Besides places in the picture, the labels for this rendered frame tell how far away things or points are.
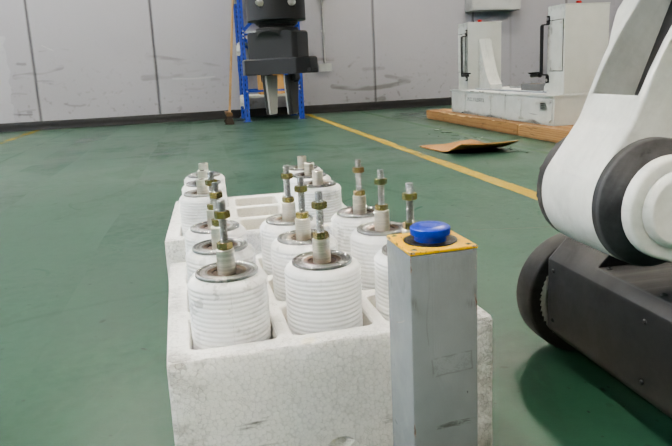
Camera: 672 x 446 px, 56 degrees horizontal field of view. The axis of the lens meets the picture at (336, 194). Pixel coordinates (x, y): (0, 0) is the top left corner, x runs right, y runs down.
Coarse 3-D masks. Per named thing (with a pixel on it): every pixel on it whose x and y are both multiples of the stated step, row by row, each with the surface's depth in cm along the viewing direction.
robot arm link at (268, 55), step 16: (256, 0) 91; (272, 0) 91; (288, 0) 91; (304, 0) 95; (256, 16) 92; (272, 16) 91; (288, 16) 92; (304, 16) 94; (256, 32) 94; (272, 32) 93; (288, 32) 92; (304, 32) 95; (256, 48) 95; (272, 48) 94; (288, 48) 93; (304, 48) 95; (256, 64) 95; (272, 64) 94; (288, 64) 93; (304, 64) 93
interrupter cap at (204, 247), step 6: (204, 240) 90; (210, 240) 90; (234, 240) 89; (240, 240) 90; (198, 246) 88; (204, 246) 88; (210, 246) 88; (234, 246) 87; (240, 246) 86; (246, 246) 87; (198, 252) 85; (204, 252) 84; (210, 252) 84
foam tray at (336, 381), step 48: (288, 336) 74; (336, 336) 74; (384, 336) 74; (480, 336) 78; (192, 384) 70; (240, 384) 71; (288, 384) 72; (336, 384) 74; (384, 384) 76; (480, 384) 79; (192, 432) 71; (240, 432) 72; (288, 432) 74; (336, 432) 75; (384, 432) 77; (480, 432) 80
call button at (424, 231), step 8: (416, 224) 63; (424, 224) 63; (432, 224) 63; (440, 224) 63; (416, 232) 62; (424, 232) 61; (432, 232) 61; (440, 232) 61; (448, 232) 62; (416, 240) 62; (424, 240) 62; (432, 240) 61; (440, 240) 62
